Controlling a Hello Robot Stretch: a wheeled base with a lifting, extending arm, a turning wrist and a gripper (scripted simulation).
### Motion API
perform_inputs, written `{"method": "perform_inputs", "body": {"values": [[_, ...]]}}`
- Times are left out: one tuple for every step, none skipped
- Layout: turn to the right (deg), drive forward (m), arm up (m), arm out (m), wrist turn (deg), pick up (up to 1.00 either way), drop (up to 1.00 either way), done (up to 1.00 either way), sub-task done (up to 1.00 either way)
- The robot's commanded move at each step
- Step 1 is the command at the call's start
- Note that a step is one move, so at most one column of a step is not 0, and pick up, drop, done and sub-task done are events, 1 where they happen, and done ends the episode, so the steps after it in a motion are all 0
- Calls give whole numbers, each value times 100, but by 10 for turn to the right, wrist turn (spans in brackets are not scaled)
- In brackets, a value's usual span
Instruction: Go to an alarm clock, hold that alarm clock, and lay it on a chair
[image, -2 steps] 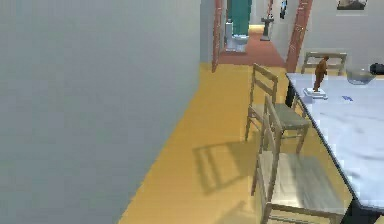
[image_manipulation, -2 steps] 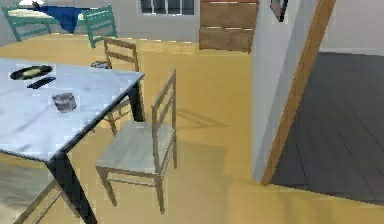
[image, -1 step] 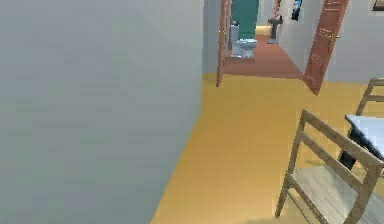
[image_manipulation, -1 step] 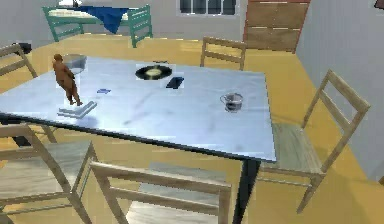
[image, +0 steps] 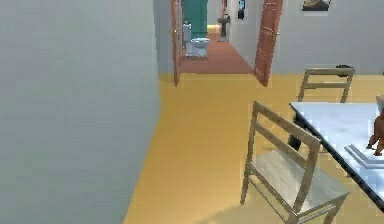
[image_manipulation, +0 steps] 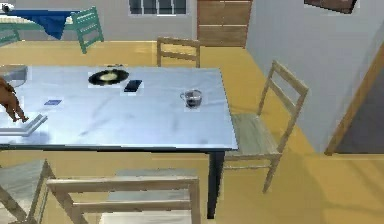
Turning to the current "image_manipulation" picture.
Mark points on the pale wooden chair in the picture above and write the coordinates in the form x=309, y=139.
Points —
x=256, y=133
x=178, y=50
x=26, y=190
x=133, y=186

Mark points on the glass cup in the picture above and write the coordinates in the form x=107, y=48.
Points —
x=192, y=98

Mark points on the grey metal table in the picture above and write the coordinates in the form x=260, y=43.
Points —
x=133, y=116

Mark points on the black mobile phone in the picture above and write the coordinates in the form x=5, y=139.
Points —
x=132, y=85

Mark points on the black round plate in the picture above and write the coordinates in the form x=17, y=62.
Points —
x=108, y=77

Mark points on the brown wooden door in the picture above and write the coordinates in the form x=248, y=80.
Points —
x=223, y=23

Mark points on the window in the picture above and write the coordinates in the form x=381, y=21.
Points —
x=157, y=6

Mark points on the blue card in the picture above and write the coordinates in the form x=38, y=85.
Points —
x=53, y=102

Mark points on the blue blanket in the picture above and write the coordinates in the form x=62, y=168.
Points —
x=46, y=20

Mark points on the brown framed picture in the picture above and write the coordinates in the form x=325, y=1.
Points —
x=333, y=5

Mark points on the brown wooden door frame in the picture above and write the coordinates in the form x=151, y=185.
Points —
x=353, y=106

